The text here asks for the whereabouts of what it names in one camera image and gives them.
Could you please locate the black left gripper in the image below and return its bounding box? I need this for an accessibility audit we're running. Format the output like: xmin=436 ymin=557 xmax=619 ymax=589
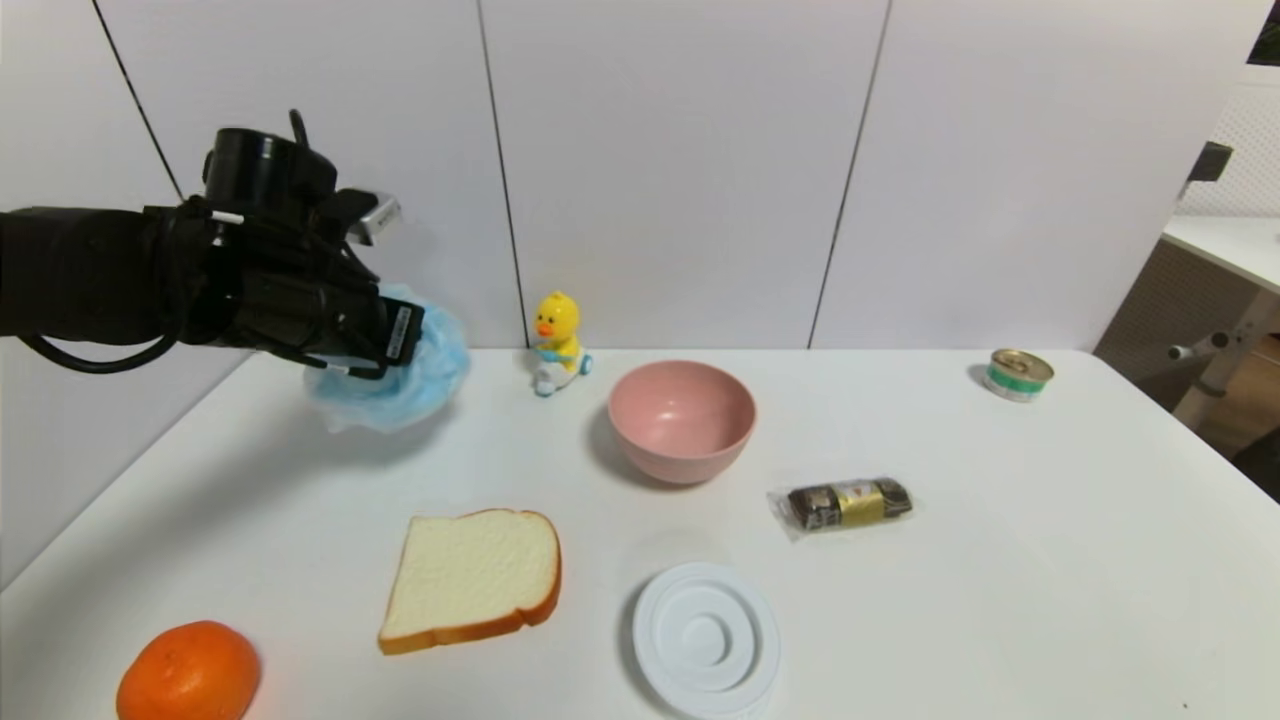
xmin=233 ymin=266 xmax=425 ymax=380

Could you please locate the light blue cloth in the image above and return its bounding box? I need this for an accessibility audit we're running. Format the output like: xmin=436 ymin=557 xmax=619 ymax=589
xmin=304 ymin=283 xmax=471 ymax=434

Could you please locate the pink bowl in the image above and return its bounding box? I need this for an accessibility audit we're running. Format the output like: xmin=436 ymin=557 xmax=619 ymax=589
xmin=608 ymin=361 xmax=758 ymax=487

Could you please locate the yellow duck toy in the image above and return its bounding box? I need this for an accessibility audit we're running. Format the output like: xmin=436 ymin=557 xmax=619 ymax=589
xmin=530 ymin=291 xmax=594 ymax=398

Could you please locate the white bread slice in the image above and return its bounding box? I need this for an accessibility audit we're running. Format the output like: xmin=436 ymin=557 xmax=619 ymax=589
xmin=378 ymin=508 xmax=563 ymax=656

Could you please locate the orange fruit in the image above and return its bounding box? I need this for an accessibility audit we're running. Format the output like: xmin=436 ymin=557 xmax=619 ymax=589
xmin=116 ymin=621 xmax=262 ymax=720

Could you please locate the white round plastic lid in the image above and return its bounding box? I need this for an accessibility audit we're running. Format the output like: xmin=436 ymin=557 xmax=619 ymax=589
xmin=632 ymin=562 xmax=782 ymax=720

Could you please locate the wrapped chocolate snack bar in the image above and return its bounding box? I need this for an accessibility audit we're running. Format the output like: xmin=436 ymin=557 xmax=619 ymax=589
xmin=767 ymin=476 xmax=916 ymax=543

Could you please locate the green labelled tin can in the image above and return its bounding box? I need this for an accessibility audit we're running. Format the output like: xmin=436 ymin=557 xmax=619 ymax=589
xmin=983 ymin=348 xmax=1056 ymax=403

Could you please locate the brown perforated panel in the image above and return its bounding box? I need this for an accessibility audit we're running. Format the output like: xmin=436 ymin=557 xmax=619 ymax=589
xmin=1094 ymin=240 xmax=1263 ymax=403

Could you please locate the small black box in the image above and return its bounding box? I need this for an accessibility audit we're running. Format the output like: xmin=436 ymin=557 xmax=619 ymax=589
xmin=1189 ymin=141 xmax=1234 ymax=184

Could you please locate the white pegboard panel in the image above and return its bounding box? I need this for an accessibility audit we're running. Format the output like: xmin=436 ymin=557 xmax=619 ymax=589
xmin=1178 ymin=84 xmax=1280 ymax=218

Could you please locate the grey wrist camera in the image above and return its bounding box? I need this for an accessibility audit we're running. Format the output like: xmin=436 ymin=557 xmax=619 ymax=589
xmin=345 ymin=192 xmax=403 ymax=247

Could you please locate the black cable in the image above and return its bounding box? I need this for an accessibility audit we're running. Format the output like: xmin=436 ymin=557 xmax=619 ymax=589
xmin=18 ymin=200 xmax=241 ymax=377

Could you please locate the white knob handle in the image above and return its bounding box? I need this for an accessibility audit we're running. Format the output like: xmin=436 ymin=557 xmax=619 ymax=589
xmin=1167 ymin=332 xmax=1233 ymax=362

